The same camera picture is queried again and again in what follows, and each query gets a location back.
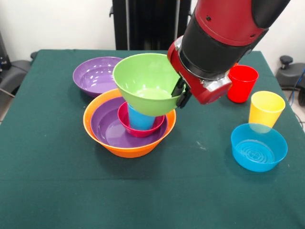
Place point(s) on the black padded chair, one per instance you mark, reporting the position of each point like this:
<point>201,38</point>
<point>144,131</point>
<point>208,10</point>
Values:
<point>14,74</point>

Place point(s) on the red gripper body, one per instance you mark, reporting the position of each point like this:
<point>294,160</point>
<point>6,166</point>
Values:
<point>197,93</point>

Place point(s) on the large orange plastic bowl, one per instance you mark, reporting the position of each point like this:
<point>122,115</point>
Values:
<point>129,152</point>

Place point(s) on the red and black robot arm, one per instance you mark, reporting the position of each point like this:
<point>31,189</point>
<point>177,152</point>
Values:
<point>226,31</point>

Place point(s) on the dark green tablecloth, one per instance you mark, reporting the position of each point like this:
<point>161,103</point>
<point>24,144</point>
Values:
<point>152,190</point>

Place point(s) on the purple plastic bowl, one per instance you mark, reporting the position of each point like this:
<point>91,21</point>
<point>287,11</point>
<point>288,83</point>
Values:
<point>104,126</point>
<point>95,76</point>

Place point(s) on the blue plastic cup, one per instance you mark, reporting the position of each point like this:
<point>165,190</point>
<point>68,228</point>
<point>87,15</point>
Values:
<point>140,120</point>

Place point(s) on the green plastic bowl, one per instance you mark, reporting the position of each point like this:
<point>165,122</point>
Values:
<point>143,74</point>

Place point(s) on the yellow plastic cup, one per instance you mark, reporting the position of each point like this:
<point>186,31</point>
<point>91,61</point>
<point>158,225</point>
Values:
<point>264,112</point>

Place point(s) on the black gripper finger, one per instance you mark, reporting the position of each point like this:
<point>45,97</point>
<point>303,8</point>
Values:
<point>184,99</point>
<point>178,87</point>

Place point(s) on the red plastic cup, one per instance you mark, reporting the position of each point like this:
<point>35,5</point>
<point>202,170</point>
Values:
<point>241,88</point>

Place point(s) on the blue plastic bowl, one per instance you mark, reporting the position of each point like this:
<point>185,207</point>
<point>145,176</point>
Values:
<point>258,152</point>

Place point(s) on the pink plastic bowl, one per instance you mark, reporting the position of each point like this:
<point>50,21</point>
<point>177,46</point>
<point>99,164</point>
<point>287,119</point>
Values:
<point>124,121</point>

